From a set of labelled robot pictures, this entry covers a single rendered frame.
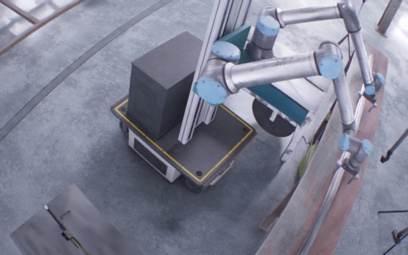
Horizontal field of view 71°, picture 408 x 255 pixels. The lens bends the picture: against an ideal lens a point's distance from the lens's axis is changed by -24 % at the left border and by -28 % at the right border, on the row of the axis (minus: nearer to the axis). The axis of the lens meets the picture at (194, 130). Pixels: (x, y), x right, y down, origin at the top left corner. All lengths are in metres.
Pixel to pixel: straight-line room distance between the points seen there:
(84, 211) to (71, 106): 1.56
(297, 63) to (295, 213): 0.90
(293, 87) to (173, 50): 0.93
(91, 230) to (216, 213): 1.25
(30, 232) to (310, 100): 2.19
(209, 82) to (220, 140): 1.15
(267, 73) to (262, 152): 1.69
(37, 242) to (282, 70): 1.51
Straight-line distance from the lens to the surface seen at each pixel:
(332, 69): 1.56
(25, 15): 4.16
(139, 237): 2.66
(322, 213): 2.14
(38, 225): 1.94
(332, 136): 2.56
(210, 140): 2.76
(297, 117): 2.79
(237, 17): 2.18
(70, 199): 1.97
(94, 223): 1.90
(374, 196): 3.70
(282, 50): 3.11
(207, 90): 1.73
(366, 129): 2.85
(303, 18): 2.32
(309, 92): 2.84
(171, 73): 2.39
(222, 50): 1.85
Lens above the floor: 2.50
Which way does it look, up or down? 51 degrees down
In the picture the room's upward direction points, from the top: 17 degrees clockwise
